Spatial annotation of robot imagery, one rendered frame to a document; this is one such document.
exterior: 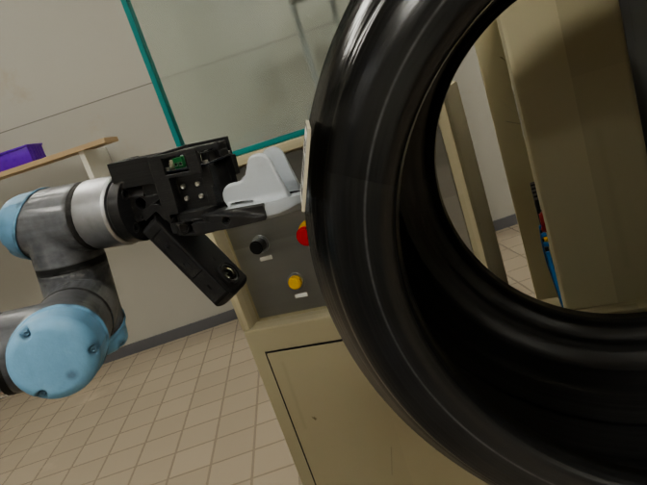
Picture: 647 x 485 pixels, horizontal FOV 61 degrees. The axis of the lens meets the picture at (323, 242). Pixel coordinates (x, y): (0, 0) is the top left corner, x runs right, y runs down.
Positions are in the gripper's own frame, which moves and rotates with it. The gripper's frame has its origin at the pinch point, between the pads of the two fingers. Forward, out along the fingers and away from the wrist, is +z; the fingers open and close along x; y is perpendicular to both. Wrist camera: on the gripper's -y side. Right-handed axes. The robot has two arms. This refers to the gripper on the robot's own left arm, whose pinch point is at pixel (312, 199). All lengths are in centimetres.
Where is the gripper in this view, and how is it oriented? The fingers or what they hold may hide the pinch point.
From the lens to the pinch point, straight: 52.1
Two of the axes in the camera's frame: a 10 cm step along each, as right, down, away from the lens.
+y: -2.2, -9.4, -2.8
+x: 2.8, -3.3, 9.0
